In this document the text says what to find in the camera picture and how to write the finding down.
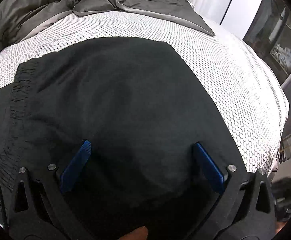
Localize white wardrobe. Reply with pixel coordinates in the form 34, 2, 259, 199
193, 0, 262, 39

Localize dark shelf unit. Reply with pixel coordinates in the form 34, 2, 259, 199
244, 0, 291, 84

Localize white honeycomb mattress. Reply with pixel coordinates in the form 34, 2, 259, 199
0, 11, 289, 172

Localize black pants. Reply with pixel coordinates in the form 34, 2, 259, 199
0, 37, 244, 239

